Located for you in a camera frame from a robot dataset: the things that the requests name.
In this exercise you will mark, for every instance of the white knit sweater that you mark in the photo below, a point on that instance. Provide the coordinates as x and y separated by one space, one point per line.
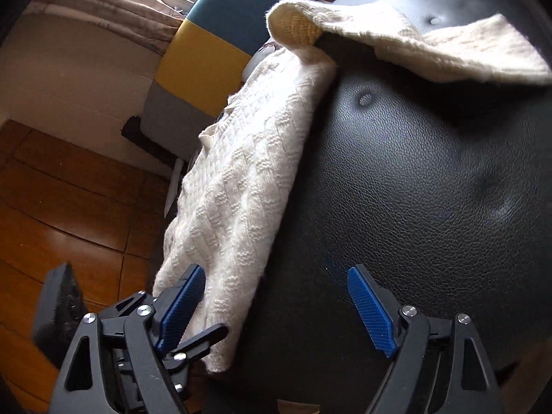
241 172

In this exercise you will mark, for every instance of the blue yellow grey sofa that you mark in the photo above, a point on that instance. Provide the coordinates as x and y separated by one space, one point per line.
202 51

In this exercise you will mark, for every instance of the black leather sofa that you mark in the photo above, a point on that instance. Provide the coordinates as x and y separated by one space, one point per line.
409 172

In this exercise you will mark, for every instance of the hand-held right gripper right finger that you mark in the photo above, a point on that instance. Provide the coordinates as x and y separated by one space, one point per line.
371 310

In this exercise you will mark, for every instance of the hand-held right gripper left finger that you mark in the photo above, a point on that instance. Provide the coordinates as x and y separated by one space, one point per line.
181 306

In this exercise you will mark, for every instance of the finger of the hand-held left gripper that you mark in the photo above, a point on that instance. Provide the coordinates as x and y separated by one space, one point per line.
202 340

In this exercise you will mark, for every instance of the geometric print pillow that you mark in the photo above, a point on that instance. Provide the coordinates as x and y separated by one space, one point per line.
256 62

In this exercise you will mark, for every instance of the white slanted bar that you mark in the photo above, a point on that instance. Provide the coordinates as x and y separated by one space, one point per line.
172 189

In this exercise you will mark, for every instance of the beige patterned curtain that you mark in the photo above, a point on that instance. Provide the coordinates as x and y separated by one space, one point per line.
108 13

